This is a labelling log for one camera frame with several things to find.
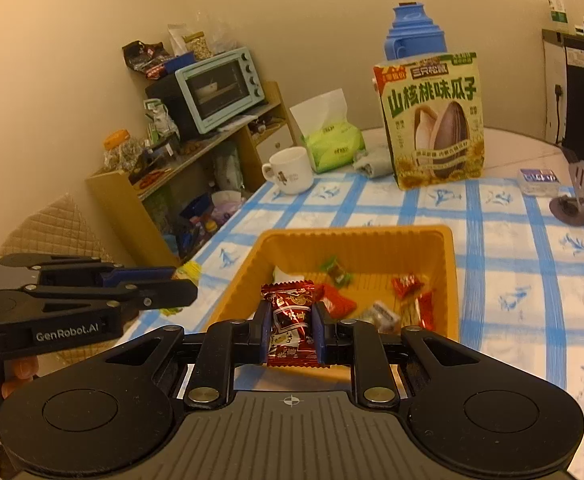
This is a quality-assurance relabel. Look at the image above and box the phone stand with round base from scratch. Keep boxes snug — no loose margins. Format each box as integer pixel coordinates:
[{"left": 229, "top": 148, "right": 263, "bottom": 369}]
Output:
[{"left": 549, "top": 160, "right": 584, "bottom": 226}]

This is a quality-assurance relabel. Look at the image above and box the purple tissue box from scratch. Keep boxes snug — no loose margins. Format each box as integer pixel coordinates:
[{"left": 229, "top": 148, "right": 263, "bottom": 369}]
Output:
[{"left": 211, "top": 190, "right": 244, "bottom": 223}]

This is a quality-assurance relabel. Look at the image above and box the wooden shelf cabinet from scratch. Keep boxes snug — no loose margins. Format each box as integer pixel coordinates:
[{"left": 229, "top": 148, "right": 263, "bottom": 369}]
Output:
[{"left": 86, "top": 81, "right": 295, "bottom": 266}]

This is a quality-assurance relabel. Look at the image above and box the red pillow snack packet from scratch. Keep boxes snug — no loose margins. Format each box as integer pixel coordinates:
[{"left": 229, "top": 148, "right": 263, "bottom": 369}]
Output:
[{"left": 317, "top": 283, "right": 357, "bottom": 320}]

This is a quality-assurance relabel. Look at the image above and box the small red candy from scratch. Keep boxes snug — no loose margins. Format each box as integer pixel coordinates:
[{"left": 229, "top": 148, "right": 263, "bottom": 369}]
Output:
[{"left": 391, "top": 273, "right": 424, "bottom": 300}]

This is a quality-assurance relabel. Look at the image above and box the white cartoon mug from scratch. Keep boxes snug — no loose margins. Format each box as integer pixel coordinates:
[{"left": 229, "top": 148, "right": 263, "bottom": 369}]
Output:
[{"left": 261, "top": 146, "right": 313, "bottom": 195}]

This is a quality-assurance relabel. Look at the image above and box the blue thermos jug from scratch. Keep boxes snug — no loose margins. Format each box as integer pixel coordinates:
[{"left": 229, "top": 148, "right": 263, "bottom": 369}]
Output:
[{"left": 384, "top": 2, "right": 447, "bottom": 61}]

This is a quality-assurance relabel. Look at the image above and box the black white appliance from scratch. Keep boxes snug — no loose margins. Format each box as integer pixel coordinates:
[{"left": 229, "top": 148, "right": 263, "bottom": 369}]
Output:
[{"left": 542, "top": 29, "right": 584, "bottom": 160}]

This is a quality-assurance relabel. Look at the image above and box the long red snack stick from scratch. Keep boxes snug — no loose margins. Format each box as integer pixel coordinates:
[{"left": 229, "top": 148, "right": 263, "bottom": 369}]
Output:
[{"left": 261, "top": 280, "right": 319, "bottom": 367}]

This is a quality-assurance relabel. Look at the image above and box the mint toaster oven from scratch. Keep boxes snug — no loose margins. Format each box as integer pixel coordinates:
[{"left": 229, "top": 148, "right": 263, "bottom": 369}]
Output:
[{"left": 145, "top": 47, "right": 265, "bottom": 139}]

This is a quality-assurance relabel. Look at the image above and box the orange lid snack jar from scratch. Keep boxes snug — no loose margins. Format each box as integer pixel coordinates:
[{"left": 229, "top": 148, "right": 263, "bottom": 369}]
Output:
[{"left": 103, "top": 129, "right": 143, "bottom": 172}]

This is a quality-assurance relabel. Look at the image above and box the large red snack packet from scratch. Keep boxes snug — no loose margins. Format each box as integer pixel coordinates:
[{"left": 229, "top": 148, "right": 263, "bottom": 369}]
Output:
[{"left": 400, "top": 290, "right": 434, "bottom": 330}]

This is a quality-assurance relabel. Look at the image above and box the grey mixed nuts packet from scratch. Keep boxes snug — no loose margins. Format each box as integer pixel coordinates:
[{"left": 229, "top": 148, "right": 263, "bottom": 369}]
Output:
[{"left": 359, "top": 301, "right": 400, "bottom": 334}]

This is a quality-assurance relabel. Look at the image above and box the green candy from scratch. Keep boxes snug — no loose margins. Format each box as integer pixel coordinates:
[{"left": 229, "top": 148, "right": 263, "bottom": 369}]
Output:
[{"left": 321, "top": 256, "right": 353, "bottom": 288}]

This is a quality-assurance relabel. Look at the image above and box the clear green long packet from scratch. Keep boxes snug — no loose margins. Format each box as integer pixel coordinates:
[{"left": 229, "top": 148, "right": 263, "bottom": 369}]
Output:
[{"left": 272, "top": 266, "right": 305, "bottom": 284}]

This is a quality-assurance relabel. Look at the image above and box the grey folded cloth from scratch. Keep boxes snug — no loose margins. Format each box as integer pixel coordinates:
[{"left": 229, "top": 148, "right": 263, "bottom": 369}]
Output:
[{"left": 353, "top": 146, "right": 394, "bottom": 179}]

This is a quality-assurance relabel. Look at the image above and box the green tissue pack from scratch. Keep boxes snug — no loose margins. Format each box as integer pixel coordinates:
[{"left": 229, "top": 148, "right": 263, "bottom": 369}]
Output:
[{"left": 290, "top": 89, "right": 365, "bottom": 174}]

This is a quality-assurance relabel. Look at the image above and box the sunflower seed bag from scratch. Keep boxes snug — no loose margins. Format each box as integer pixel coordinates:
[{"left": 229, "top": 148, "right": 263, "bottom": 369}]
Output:
[{"left": 373, "top": 51, "right": 485, "bottom": 191}]

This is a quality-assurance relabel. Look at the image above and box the small clear blue box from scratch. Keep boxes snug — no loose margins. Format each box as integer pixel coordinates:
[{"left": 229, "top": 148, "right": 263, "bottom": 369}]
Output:
[{"left": 518, "top": 169, "right": 560, "bottom": 197}]

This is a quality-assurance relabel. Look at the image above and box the blue checked tablecloth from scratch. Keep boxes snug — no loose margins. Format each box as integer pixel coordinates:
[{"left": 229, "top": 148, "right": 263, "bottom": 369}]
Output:
[{"left": 116, "top": 171, "right": 584, "bottom": 480}]

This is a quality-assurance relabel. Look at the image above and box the person's left hand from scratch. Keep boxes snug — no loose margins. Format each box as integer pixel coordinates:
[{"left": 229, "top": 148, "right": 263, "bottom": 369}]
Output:
[{"left": 0, "top": 356, "right": 39, "bottom": 399}]

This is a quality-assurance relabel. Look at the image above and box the green label bottle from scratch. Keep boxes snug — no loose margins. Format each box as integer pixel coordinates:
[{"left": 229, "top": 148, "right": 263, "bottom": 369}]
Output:
[{"left": 547, "top": 0, "right": 570, "bottom": 34}]

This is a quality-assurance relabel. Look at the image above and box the left quilted chair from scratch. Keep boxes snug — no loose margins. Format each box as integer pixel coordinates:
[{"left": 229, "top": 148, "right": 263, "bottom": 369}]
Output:
[{"left": 0, "top": 194, "right": 122, "bottom": 266}]

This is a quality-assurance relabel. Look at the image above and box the yellow candy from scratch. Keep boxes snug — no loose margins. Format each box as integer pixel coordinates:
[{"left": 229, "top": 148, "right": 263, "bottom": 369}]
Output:
[{"left": 159, "top": 260, "right": 202, "bottom": 316}]

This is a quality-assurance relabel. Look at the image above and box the orange plastic tray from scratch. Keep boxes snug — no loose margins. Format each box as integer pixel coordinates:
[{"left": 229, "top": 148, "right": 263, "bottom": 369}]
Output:
[{"left": 206, "top": 224, "right": 460, "bottom": 341}]

